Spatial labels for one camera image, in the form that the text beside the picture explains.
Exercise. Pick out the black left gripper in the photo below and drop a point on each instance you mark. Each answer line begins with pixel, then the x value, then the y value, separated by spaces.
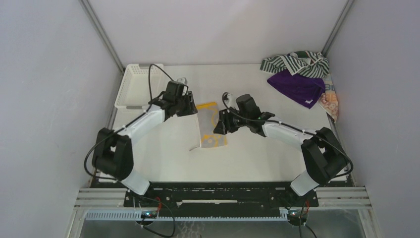
pixel 191 108

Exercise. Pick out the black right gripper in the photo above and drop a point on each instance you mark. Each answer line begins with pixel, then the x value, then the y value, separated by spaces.
pixel 222 122

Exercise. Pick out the yellow grey patterned towel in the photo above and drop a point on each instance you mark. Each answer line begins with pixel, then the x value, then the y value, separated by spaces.
pixel 207 119

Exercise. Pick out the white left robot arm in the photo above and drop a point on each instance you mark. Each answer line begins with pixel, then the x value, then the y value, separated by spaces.
pixel 113 150

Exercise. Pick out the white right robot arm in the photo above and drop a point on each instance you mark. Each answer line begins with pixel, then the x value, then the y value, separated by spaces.
pixel 323 154

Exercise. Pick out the white plastic basket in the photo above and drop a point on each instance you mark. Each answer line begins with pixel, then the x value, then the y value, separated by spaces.
pixel 140 83

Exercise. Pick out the purple towel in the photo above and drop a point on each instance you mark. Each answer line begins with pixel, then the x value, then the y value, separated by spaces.
pixel 300 89

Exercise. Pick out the cream bear print towel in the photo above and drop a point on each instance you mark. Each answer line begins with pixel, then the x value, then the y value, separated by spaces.
pixel 328 100

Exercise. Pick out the green white striped towel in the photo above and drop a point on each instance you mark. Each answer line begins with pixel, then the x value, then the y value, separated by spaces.
pixel 305 63

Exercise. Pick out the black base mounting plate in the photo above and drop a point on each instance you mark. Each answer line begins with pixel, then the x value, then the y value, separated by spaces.
pixel 225 199

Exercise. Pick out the right controller board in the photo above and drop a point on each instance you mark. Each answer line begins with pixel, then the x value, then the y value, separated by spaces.
pixel 296 219

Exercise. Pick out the controller board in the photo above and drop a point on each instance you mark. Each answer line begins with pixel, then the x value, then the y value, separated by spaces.
pixel 296 219
pixel 149 215

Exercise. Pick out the left controller board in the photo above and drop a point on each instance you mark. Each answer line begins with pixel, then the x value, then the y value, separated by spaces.
pixel 149 215

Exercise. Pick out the aluminium corner post right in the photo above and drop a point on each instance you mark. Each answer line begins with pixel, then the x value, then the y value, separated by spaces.
pixel 337 26

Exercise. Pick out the aluminium corner post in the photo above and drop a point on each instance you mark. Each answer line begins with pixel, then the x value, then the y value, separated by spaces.
pixel 337 26
pixel 100 30

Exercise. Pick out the aluminium corner post left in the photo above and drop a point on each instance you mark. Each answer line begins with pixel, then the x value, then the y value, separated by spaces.
pixel 100 30

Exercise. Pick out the white slotted cable duct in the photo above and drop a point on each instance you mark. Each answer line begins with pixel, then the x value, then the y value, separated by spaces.
pixel 114 215

